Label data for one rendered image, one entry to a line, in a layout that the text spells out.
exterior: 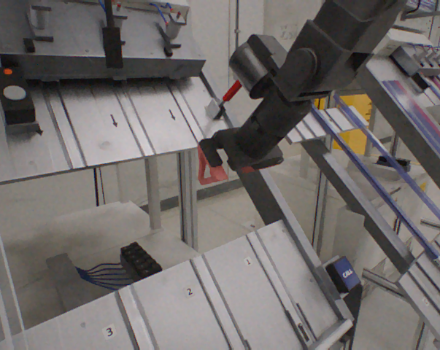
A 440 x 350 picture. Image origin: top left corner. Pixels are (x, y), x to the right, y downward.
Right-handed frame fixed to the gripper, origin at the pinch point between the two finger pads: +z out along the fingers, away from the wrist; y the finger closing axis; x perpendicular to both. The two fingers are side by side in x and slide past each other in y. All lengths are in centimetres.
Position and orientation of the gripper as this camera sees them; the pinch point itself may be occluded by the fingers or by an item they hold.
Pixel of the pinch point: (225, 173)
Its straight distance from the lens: 52.8
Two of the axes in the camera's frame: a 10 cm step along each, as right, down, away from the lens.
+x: 4.5, 8.5, -2.9
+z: -4.4, 4.9, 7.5
